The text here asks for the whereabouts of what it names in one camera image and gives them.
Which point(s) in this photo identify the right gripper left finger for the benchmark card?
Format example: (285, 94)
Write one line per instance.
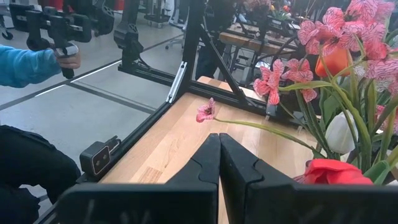
(186, 202)

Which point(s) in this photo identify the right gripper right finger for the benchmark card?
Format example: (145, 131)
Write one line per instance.
(280, 205)

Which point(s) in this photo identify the red tulip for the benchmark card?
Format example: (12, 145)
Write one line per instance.
(329, 172)

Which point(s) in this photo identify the white tulip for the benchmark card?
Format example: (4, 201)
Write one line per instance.
(340, 133)

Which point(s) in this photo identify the pink blossom spray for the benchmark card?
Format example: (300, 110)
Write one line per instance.
(270, 84)

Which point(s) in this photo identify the orange tulip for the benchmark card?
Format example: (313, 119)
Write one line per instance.
(334, 63)

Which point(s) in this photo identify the wooden background table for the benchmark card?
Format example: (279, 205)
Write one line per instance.
(242, 39)

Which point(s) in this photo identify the person's hand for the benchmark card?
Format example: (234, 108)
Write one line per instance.
(70, 60)

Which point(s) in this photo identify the person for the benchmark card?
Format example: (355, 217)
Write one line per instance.
(25, 65)

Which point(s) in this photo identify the black depth camera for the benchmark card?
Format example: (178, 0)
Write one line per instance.
(96, 158)

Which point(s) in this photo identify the silver frame bracket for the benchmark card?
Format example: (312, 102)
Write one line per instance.
(177, 82)

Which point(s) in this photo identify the black aluminium table frame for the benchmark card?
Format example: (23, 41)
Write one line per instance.
(192, 37)

